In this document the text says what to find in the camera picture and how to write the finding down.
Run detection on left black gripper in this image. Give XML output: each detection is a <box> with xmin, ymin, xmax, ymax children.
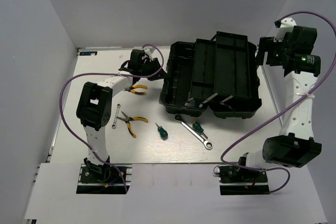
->
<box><xmin>139</xmin><ymin>57</ymin><xmax>168</xmax><ymax>81</ymax></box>

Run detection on black plastic toolbox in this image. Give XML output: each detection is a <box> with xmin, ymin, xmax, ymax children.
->
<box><xmin>159</xmin><ymin>31</ymin><xmax>262</xmax><ymax>119</ymax></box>

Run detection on green stubby screwdriver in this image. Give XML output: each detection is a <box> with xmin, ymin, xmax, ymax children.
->
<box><xmin>155</xmin><ymin>123</ymin><xmax>169</xmax><ymax>141</ymax></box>
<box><xmin>192</xmin><ymin>121</ymin><xmax>208</xmax><ymax>139</ymax></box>

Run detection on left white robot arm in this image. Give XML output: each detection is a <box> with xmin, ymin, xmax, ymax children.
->
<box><xmin>76</xmin><ymin>45</ymin><xmax>166</xmax><ymax>182</ymax></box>

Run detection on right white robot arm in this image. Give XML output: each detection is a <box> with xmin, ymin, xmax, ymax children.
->
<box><xmin>237</xmin><ymin>25</ymin><xmax>322</xmax><ymax>182</ymax></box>

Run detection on yellow pliers near back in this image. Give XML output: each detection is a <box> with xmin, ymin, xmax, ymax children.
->
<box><xmin>125</xmin><ymin>85</ymin><xmax>148</xmax><ymax>95</ymax></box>

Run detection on yellow long-nose pliers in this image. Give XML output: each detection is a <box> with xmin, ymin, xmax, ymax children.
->
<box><xmin>117</xmin><ymin>112</ymin><xmax>149</xmax><ymax>138</ymax></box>

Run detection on small silver combination wrench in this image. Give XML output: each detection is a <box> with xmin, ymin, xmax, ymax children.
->
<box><xmin>111</xmin><ymin>103</ymin><xmax>121</xmax><ymax>129</ymax></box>

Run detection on blue label sticker left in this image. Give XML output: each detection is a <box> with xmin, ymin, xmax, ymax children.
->
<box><xmin>79</xmin><ymin>51</ymin><xmax>98</xmax><ymax>56</ymax></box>

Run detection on large silver ratchet wrench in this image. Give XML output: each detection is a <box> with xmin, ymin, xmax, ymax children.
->
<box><xmin>175</xmin><ymin>114</ymin><xmax>213</xmax><ymax>150</ymax></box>

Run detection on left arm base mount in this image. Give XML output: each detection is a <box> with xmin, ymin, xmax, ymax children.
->
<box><xmin>76</xmin><ymin>164</ymin><xmax>127</xmax><ymax>195</ymax></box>

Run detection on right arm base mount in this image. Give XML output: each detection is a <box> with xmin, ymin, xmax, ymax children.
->
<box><xmin>213</xmin><ymin>165</ymin><xmax>270</xmax><ymax>196</ymax></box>

